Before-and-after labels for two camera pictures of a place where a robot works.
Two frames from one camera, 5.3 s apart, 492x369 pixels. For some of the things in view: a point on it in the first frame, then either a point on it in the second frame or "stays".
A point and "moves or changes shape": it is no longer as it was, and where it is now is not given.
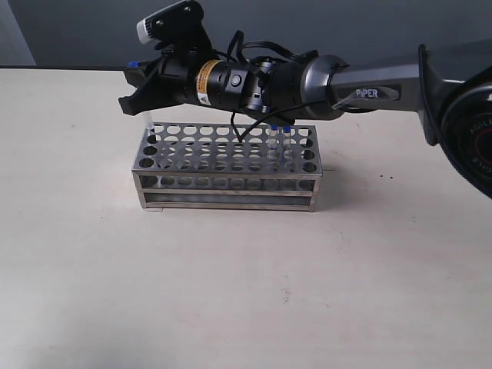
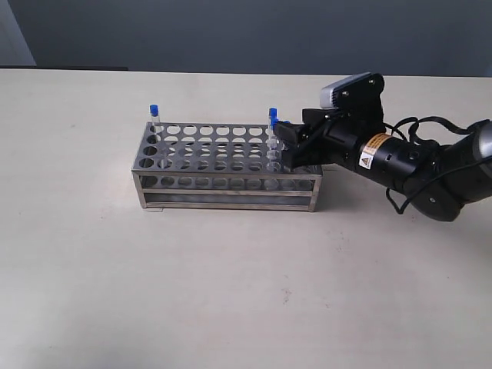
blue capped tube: x=274 y=146 stays
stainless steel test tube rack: x=229 y=167 stays
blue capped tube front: x=148 y=117 moves or changes shape
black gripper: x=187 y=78 → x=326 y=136
